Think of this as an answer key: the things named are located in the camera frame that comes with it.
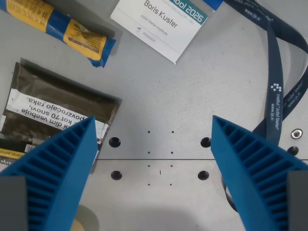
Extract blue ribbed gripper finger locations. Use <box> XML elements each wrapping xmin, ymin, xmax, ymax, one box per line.
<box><xmin>0</xmin><ymin>115</ymin><xmax>99</xmax><ymax>231</ymax></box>
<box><xmin>210</xmin><ymin>115</ymin><xmax>308</xmax><ymax>231</ymax></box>

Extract silver screw head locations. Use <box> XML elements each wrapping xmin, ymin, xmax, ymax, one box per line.
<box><xmin>290</xmin><ymin>128</ymin><xmax>303</xmax><ymax>140</ymax></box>

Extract brown tobacco pouch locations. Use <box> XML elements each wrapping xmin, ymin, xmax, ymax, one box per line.
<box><xmin>0</xmin><ymin>62</ymin><xmax>123</xmax><ymax>169</ymax></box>

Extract blue bag with yellow label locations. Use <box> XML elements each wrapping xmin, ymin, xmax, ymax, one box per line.
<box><xmin>0</xmin><ymin>0</ymin><xmax>117</xmax><ymax>69</ymax></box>

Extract white conference name badge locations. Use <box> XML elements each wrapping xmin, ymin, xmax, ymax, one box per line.
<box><xmin>110</xmin><ymin>0</ymin><xmax>224</xmax><ymax>64</ymax></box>

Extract dark blue printed lanyard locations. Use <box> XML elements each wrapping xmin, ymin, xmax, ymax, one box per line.
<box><xmin>221</xmin><ymin>0</ymin><xmax>308</xmax><ymax>213</ymax></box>

